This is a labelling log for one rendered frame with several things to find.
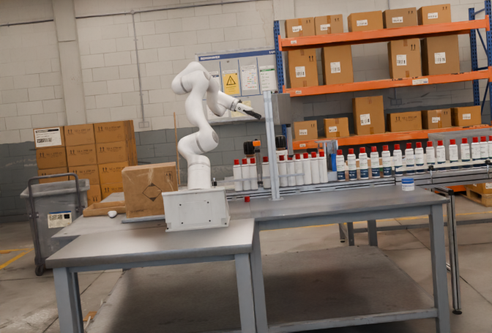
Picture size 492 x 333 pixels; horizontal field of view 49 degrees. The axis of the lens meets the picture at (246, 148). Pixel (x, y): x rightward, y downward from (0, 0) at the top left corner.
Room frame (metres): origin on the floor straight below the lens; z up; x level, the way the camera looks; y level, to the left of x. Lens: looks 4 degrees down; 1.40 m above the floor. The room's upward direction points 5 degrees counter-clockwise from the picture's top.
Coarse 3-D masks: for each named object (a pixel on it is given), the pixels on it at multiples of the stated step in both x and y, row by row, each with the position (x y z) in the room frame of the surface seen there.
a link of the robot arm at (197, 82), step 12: (192, 72) 3.08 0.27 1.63; (204, 72) 3.07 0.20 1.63; (192, 84) 3.05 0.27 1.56; (204, 84) 3.05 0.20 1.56; (192, 96) 3.01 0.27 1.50; (192, 108) 2.98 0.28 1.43; (192, 120) 2.96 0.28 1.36; (204, 120) 2.95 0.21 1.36; (204, 132) 2.87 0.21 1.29; (204, 144) 2.86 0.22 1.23; (216, 144) 2.89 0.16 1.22
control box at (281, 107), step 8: (272, 96) 3.25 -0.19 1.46; (280, 96) 3.27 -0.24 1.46; (288, 96) 3.36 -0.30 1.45; (272, 104) 3.25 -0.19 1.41; (280, 104) 3.26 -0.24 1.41; (288, 104) 3.35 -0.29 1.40; (272, 112) 3.25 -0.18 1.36; (280, 112) 3.26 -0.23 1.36; (288, 112) 3.34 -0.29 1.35; (280, 120) 3.25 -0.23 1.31; (288, 120) 3.33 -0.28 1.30
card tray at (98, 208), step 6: (96, 204) 3.51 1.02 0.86; (102, 204) 3.51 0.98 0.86; (108, 204) 3.51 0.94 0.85; (114, 204) 3.51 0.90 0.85; (120, 204) 3.51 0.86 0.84; (84, 210) 3.25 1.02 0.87; (90, 210) 3.25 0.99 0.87; (96, 210) 3.25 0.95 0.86; (102, 210) 3.25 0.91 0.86; (108, 210) 3.25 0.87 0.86; (114, 210) 3.26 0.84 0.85; (120, 210) 3.26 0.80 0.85; (84, 216) 3.25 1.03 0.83; (90, 216) 3.25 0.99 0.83
